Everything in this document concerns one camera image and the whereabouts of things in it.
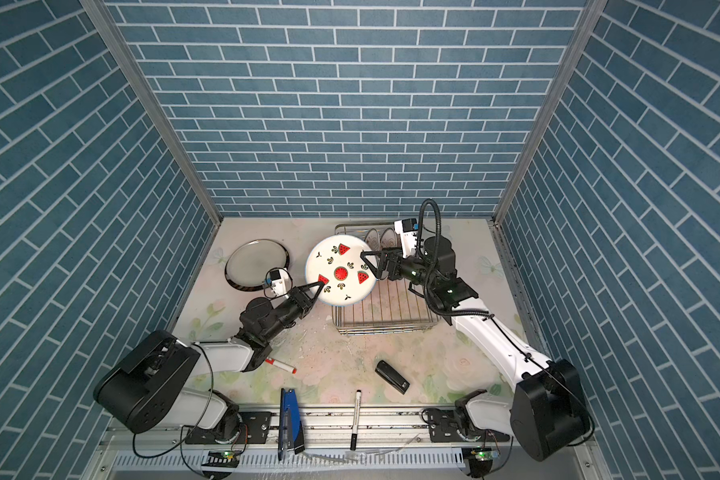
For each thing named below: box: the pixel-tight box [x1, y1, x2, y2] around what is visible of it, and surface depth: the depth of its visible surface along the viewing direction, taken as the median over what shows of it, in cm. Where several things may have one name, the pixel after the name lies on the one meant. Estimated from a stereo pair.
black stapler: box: [375, 360, 411, 395], surface depth 81 cm
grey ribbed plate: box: [224, 239, 290, 292], surface depth 107 cm
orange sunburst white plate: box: [380, 228, 398, 249], surface depth 101 cm
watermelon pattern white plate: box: [305, 234, 376, 307], surface depth 84 cm
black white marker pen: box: [350, 390, 362, 451], surface depth 76 cm
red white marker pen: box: [265, 357, 297, 375], surface depth 85 cm
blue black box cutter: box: [278, 388, 305, 461], surface depth 74 cm
